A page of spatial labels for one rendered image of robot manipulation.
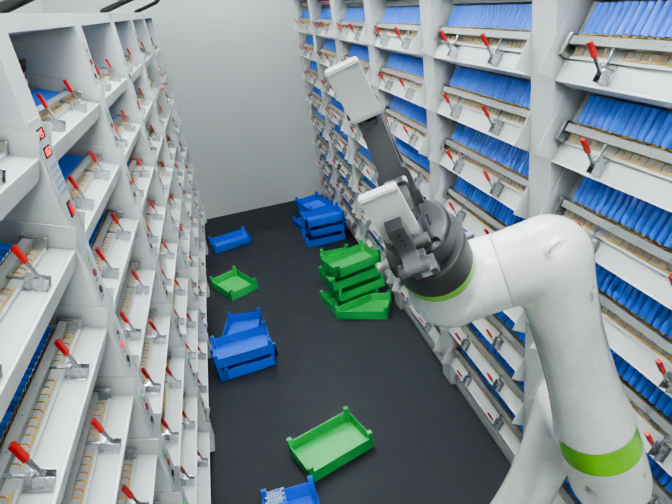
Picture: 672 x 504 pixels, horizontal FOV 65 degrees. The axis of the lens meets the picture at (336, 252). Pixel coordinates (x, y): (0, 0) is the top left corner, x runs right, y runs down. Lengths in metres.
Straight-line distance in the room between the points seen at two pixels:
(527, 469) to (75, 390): 0.88
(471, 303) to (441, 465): 1.62
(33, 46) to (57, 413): 1.14
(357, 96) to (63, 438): 0.76
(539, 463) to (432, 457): 1.16
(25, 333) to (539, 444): 0.92
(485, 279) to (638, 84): 0.60
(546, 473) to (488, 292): 0.57
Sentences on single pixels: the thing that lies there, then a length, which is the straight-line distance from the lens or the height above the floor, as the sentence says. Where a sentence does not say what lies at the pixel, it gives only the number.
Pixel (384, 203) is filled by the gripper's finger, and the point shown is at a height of 1.56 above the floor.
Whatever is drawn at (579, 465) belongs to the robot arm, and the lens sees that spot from 0.92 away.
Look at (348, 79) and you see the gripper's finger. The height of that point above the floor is 1.63.
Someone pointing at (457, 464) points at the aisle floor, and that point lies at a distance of 2.26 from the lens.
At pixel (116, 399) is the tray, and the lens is 1.40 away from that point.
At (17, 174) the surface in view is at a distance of 1.07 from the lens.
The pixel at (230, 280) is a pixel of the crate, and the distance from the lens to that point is 3.77.
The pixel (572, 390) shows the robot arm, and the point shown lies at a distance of 0.81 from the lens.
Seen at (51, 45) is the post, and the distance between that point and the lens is 1.86.
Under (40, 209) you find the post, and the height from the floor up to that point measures 1.39.
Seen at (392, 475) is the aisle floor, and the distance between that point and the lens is 2.24.
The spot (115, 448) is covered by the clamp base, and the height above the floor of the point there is 0.92.
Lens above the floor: 1.70
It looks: 26 degrees down
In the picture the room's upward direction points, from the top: 9 degrees counter-clockwise
